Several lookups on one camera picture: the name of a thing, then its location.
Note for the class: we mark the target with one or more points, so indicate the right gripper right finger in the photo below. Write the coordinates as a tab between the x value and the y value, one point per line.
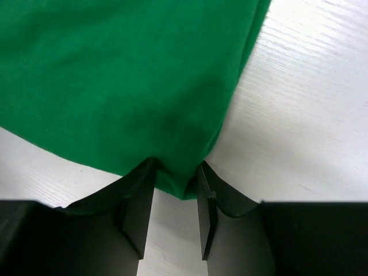
216	195

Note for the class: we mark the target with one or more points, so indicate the green t-shirt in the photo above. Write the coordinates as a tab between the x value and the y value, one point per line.
108	84

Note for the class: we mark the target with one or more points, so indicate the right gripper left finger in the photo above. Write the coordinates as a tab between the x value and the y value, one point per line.
130	198

